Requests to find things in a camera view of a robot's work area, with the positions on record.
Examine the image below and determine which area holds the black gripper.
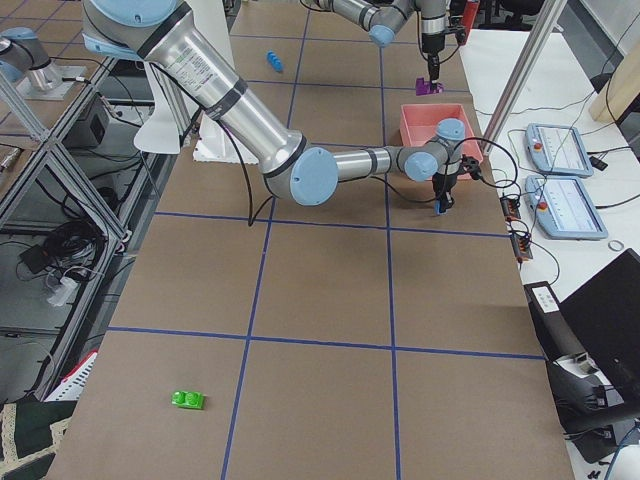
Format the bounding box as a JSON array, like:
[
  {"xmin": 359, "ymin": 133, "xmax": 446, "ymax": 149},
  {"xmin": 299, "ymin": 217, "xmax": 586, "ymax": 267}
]
[
  {"xmin": 432, "ymin": 154, "xmax": 482, "ymax": 214},
  {"xmin": 419, "ymin": 29, "xmax": 467, "ymax": 84}
]

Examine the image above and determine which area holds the small blue block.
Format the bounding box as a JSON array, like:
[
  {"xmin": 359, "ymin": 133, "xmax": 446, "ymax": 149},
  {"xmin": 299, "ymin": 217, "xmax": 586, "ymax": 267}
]
[{"xmin": 434, "ymin": 199, "xmax": 452, "ymax": 216}]

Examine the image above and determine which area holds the purple block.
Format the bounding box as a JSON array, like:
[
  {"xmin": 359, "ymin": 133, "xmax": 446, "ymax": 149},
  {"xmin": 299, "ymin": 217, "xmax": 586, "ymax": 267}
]
[{"xmin": 415, "ymin": 77, "xmax": 444, "ymax": 96}]

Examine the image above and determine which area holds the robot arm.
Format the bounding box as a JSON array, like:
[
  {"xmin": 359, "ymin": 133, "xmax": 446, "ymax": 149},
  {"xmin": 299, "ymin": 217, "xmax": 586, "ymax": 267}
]
[
  {"xmin": 82, "ymin": 1, "xmax": 482, "ymax": 214},
  {"xmin": 301, "ymin": 0, "xmax": 466, "ymax": 95}
]

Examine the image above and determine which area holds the pink plastic box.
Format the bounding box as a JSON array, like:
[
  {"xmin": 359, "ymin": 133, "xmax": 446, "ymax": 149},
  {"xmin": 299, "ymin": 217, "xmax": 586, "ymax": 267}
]
[{"xmin": 400, "ymin": 103, "xmax": 483, "ymax": 182}]

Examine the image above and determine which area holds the near teach pendant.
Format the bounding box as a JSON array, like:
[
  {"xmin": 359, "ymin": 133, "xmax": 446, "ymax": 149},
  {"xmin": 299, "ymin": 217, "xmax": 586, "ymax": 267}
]
[{"xmin": 524, "ymin": 175, "xmax": 608, "ymax": 240}]

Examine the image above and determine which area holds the teach pendant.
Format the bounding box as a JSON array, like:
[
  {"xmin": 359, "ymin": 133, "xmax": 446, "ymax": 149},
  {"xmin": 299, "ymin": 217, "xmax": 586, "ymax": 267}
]
[
  {"xmin": 525, "ymin": 123, "xmax": 593, "ymax": 178},
  {"xmin": 524, "ymin": 175, "xmax": 608, "ymax": 240}
]

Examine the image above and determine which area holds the far teach pendant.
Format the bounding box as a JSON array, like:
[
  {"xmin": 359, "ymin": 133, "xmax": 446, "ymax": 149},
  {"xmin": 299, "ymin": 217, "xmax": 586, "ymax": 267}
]
[{"xmin": 525, "ymin": 123, "xmax": 593, "ymax": 178}]

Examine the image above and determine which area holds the long blue block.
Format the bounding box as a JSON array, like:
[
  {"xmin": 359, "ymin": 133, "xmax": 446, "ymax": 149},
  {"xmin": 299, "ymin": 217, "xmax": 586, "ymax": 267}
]
[{"xmin": 265, "ymin": 50, "xmax": 284, "ymax": 73}]

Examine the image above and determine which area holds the black laptop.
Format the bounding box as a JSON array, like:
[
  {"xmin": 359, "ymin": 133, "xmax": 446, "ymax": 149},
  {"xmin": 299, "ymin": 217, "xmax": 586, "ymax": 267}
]
[{"xmin": 524, "ymin": 249, "xmax": 639, "ymax": 463}]

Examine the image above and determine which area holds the green block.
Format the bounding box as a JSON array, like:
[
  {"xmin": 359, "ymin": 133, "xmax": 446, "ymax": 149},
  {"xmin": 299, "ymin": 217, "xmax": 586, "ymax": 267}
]
[{"xmin": 171, "ymin": 390, "xmax": 205, "ymax": 410}]

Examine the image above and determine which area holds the aluminium frame post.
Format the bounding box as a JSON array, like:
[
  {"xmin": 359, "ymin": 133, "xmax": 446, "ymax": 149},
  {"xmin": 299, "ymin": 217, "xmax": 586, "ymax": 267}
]
[{"xmin": 483, "ymin": 0, "xmax": 567, "ymax": 155}]

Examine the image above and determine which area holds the white camera stand base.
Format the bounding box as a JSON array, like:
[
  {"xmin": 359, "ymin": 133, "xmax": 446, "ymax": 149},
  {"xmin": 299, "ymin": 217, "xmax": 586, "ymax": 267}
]
[{"xmin": 134, "ymin": 1, "xmax": 235, "ymax": 162}]

